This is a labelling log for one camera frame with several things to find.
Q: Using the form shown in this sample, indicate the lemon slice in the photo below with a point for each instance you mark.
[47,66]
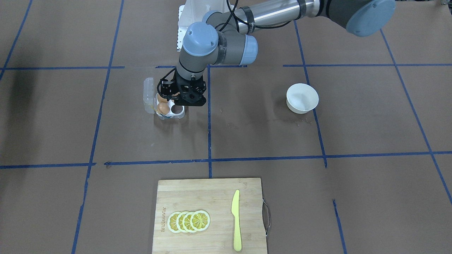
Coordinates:
[173,223]
[180,221]
[186,223]
[200,220]

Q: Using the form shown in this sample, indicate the brown egg from bowl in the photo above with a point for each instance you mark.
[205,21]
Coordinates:
[162,99]

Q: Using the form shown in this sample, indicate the brown egg in box front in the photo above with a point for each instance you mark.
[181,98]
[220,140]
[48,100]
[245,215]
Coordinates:
[163,108]

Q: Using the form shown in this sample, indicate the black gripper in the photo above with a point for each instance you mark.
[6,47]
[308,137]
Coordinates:
[166,88]

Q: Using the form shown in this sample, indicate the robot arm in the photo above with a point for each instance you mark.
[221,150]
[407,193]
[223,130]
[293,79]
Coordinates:
[226,37]

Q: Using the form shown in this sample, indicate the yellow plastic knife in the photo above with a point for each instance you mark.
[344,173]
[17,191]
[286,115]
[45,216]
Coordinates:
[237,234]

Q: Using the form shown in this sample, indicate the wooden cutting board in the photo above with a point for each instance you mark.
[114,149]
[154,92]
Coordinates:
[215,197]

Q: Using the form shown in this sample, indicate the clear plastic egg box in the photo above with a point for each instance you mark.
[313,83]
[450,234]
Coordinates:
[154,104]

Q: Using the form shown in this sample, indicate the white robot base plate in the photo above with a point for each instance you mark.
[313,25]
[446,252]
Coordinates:
[194,11]

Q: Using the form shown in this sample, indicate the white bowl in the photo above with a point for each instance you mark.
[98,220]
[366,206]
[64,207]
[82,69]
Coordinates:
[301,98]

